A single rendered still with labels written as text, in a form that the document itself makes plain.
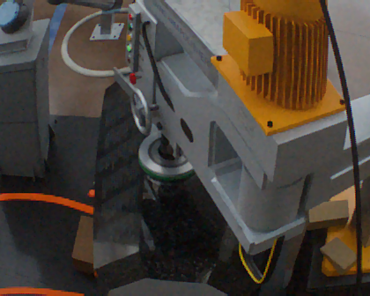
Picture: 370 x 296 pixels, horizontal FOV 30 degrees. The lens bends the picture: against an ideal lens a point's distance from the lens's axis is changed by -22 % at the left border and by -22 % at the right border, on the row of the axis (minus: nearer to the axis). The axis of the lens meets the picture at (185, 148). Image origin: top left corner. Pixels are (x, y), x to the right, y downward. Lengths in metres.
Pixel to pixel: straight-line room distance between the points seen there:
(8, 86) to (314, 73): 2.16
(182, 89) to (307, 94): 0.63
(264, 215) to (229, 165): 0.26
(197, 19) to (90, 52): 2.76
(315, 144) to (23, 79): 2.03
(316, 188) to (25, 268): 1.92
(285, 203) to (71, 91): 2.64
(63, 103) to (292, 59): 2.89
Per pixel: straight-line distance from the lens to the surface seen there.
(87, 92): 4.57
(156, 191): 2.86
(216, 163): 2.33
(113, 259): 2.78
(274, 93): 1.85
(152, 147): 2.97
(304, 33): 1.72
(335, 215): 2.89
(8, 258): 3.75
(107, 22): 4.94
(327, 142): 1.91
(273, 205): 2.12
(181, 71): 2.43
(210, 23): 2.15
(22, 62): 3.56
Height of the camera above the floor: 3.00
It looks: 45 degrees down
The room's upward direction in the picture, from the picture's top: 2 degrees clockwise
